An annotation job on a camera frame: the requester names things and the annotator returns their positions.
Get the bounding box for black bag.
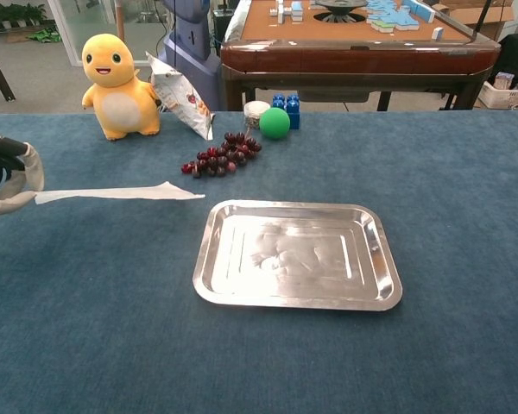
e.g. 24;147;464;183
485;33;518;87

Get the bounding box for red grape bunch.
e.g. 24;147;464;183
180;131;263;179

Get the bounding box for yellow plush dinosaur toy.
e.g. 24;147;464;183
81;33;161;141

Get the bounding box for blue mahjong tile pile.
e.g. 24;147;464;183
366;0;420;34

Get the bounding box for white paper napkin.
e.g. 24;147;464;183
34;180;206;205

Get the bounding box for green potted plants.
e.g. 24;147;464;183
0;3;47;31

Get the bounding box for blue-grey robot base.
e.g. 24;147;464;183
161;0;222;111

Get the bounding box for stainless steel tray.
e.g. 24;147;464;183
192;199;404;312

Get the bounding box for green ball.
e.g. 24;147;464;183
258;107;292;141

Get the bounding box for clear jar white lid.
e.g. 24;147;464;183
243;100;272;130

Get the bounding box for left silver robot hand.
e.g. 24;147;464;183
0;124;46;216

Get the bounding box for white mahjong tile cluster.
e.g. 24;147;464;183
270;0;306;23

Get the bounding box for blue building block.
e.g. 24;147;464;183
271;93;302;130

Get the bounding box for green object on floor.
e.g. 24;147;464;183
28;26;62;44

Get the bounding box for long mahjong tile row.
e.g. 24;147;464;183
403;0;437;23

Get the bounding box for brown mahjong table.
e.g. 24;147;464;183
219;0;502;112

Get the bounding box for white snack bag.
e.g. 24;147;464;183
145;50;216;141

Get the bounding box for white storage crate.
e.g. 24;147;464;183
477;79;518;111

